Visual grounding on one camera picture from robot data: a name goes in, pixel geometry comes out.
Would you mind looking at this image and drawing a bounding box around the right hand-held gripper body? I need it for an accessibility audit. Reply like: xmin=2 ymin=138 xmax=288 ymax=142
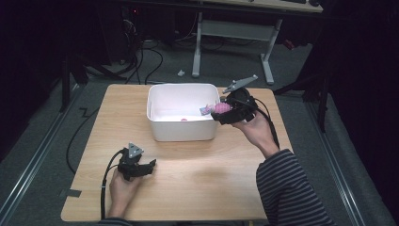
xmin=222 ymin=73 xmax=259 ymax=124

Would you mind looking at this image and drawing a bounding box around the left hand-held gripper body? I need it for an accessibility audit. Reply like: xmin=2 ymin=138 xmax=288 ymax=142
xmin=117 ymin=142 xmax=145 ymax=183

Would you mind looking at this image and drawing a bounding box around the pink ball rope toy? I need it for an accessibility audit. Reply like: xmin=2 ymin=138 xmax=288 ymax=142
xmin=199 ymin=101 xmax=233 ymax=117

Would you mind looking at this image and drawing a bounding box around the white plastic bin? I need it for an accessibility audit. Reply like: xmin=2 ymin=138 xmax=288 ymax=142
xmin=146 ymin=82 xmax=220 ymax=142

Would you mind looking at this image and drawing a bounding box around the person's left hand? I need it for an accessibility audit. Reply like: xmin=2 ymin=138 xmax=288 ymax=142
xmin=107 ymin=169 xmax=144 ymax=219

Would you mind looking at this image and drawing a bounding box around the person's right hand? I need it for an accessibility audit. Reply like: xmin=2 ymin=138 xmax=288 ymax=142
xmin=231 ymin=109 xmax=280 ymax=160

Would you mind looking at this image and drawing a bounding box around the grey tape strip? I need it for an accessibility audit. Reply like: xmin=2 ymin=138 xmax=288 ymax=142
xmin=58 ymin=187 xmax=83 ymax=199

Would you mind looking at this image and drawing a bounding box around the wooden desk with grey legs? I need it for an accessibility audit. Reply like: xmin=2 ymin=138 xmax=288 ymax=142
xmin=191 ymin=0 xmax=325 ymax=87

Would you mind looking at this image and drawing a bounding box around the black metal stand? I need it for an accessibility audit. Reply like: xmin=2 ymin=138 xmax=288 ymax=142
xmin=272 ymin=70 xmax=331 ymax=134
xmin=58 ymin=55 xmax=90 ymax=113

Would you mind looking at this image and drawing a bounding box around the right hand-held gripper black cable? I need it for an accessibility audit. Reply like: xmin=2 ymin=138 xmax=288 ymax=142
xmin=237 ymin=96 xmax=281 ymax=150

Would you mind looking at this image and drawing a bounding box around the hand-held gripper black cable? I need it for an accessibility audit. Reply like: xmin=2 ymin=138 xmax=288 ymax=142
xmin=100 ymin=149 xmax=127 ymax=221
xmin=237 ymin=96 xmax=281 ymax=150

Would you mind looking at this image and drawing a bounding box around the left hand-held gripper black cable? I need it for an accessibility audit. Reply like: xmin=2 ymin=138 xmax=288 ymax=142
xmin=100 ymin=149 xmax=127 ymax=221

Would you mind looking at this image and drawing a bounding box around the black floor cable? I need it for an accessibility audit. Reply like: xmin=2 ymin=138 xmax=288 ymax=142
xmin=65 ymin=107 xmax=101 ymax=175

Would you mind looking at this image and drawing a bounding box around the metal floor rail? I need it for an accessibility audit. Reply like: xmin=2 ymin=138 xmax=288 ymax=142
xmin=0 ymin=84 xmax=83 ymax=222
xmin=304 ymin=102 xmax=367 ymax=226

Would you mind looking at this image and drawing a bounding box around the bundle of black cables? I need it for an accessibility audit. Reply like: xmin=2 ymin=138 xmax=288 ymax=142
xmin=120 ymin=12 xmax=165 ymax=86

